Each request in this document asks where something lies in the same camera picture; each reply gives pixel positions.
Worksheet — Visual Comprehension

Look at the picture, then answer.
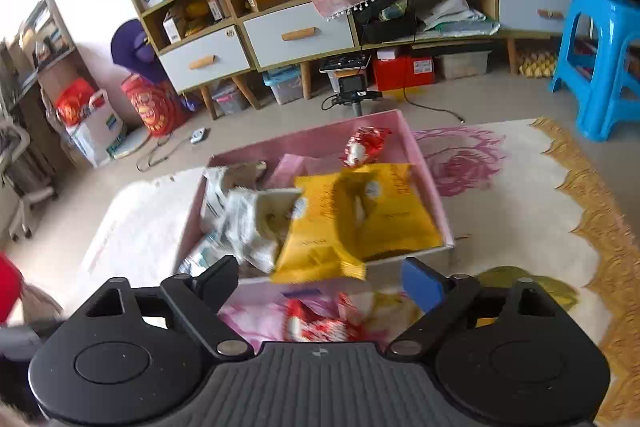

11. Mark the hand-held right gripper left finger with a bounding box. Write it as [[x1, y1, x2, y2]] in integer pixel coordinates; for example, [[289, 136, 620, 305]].
[[75, 255, 253, 358]]

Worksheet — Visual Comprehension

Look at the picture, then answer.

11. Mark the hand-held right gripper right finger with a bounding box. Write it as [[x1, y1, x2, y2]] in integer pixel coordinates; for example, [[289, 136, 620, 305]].
[[387, 257, 576, 356]]

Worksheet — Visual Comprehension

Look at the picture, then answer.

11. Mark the beige snack packet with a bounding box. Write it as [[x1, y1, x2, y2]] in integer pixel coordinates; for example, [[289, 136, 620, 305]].
[[225, 188, 303, 275]]

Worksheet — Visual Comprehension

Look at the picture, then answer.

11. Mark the large yellow snack packet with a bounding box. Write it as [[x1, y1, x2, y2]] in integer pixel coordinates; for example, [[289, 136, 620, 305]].
[[340, 163, 444, 260], [269, 173, 369, 284]]

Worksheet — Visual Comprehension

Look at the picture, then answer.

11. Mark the pink cardboard box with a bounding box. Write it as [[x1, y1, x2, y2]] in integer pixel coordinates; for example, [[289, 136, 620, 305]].
[[172, 109, 456, 285]]

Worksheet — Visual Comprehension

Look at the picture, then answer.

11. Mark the clear wrapped pastry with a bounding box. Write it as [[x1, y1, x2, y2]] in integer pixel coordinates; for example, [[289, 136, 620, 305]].
[[177, 232, 228, 277]]

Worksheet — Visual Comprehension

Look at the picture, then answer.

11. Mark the white green snack packet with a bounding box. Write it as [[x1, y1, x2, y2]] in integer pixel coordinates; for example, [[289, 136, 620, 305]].
[[200, 167, 236, 233]]

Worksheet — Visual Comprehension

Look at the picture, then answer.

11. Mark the small red candy packet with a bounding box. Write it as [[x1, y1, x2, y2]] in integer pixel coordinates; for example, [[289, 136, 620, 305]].
[[284, 292, 367, 344]]

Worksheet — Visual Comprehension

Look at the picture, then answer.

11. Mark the red white candy packet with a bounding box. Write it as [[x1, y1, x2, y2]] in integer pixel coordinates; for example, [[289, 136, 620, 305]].
[[340, 127, 393, 168]]

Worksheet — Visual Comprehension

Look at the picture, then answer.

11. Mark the red round bag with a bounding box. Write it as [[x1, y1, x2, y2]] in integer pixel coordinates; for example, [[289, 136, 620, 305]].
[[120, 74, 191, 138]]

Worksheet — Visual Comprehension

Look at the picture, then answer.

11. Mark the white paper bag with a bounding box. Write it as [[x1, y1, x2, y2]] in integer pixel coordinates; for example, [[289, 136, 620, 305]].
[[67, 89, 128, 168]]

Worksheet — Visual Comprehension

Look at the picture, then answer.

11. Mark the blue lid storage box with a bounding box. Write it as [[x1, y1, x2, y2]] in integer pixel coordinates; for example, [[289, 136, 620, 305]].
[[262, 67, 305, 106]]

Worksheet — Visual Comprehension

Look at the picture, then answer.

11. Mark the red cloth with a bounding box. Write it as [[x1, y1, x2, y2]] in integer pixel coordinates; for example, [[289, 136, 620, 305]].
[[0, 254, 25, 324]]

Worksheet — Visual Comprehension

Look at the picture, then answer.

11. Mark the red storage box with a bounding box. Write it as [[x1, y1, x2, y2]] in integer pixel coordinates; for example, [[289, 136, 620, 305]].
[[372, 54, 435, 92]]

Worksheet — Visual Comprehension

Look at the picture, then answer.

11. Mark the wide clear storage box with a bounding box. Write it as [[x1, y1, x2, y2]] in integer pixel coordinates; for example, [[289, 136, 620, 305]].
[[434, 51, 493, 80]]

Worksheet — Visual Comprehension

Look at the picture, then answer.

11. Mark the red plastic bag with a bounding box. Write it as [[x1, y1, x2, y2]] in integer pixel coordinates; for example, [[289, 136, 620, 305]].
[[55, 78, 99, 126]]

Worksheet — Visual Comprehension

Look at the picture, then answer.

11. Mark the wooden shelf cabinet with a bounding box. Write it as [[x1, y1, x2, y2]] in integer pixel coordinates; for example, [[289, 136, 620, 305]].
[[122, 0, 257, 121]]

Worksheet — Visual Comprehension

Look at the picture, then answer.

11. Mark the purple plush toy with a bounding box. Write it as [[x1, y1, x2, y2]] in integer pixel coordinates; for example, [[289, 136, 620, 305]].
[[111, 19, 172, 84]]

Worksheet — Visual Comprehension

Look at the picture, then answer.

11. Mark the metal rack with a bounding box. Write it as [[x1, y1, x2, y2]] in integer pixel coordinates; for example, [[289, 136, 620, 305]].
[[0, 0, 77, 243]]

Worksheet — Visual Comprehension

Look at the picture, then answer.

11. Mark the black bag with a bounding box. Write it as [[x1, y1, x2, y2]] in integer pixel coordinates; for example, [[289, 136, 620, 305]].
[[352, 0, 419, 46]]

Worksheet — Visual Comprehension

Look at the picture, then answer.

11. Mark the stack of papers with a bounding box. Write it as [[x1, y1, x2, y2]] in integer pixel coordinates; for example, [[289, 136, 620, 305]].
[[420, 0, 501, 38]]

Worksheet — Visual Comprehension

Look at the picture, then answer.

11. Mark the blue plastic stool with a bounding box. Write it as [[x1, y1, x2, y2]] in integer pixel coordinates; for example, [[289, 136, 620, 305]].
[[550, 0, 640, 142]]

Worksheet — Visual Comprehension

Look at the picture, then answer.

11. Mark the wooden low cabinet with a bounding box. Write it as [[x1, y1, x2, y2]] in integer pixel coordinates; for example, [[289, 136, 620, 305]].
[[352, 0, 576, 75]]

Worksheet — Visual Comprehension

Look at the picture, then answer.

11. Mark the black floor cable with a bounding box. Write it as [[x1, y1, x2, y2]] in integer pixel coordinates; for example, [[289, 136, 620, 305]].
[[136, 127, 209, 172]]

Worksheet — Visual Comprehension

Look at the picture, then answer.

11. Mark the black camera on stand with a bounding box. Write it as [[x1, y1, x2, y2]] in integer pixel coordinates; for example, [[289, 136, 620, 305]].
[[321, 74, 384, 118]]

